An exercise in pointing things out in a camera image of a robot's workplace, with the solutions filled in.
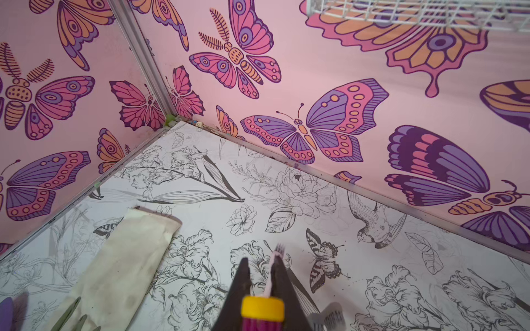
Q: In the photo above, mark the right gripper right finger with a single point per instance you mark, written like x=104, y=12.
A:
x=294, y=317

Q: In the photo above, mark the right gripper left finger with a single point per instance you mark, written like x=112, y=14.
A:
x=230, y=315

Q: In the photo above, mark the grey toothbrush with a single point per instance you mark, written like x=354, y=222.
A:
x=330, y=319

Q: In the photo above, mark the pink toothbrush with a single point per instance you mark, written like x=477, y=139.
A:
x=275, y=281

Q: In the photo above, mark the beige gardening glove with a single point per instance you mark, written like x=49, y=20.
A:
x=110, y=291

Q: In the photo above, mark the purple egg-shaped sponge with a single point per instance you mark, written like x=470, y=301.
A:
x=6, y=314

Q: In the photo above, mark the white wire basket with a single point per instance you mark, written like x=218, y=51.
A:
x=506, y=16

